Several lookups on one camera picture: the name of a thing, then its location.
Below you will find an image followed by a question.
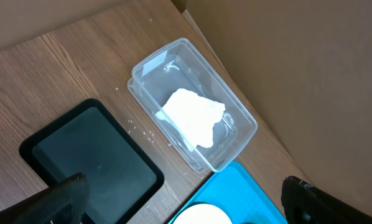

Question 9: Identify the black tray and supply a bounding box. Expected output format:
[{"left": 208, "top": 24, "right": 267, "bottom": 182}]
[{"left": 19, "top": 98, "right": 164, "bottom": 223}]

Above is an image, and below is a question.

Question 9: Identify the teal serving tray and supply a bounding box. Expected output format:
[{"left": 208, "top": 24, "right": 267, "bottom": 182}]
[{"left": 169, "top": 161, "right": 287, "bottom": 224}]

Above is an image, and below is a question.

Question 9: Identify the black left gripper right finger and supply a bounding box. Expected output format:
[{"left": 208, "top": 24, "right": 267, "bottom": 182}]
[{"left": 281, "top": 176, "right": 372, "bottom": 224}]

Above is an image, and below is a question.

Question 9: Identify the white napkin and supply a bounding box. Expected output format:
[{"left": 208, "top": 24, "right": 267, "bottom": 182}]
[{"left": 156, "top": 88, "right": 226, "bottom": 149}]

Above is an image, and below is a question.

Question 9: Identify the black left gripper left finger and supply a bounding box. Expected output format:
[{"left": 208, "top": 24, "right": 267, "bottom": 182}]
[{"left": 0, "top": 173, "right": 89, "bottom": 224}]

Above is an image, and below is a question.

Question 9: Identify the clear plastic bin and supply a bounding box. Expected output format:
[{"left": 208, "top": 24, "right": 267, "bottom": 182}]
[{"left": 128, "top": 38, "right": 258, "bottom": 172}]

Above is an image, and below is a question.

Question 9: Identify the large white plate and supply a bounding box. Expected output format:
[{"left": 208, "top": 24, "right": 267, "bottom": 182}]
[{"left": 173, "top": 203, "right": 232, "bottom": 224}]

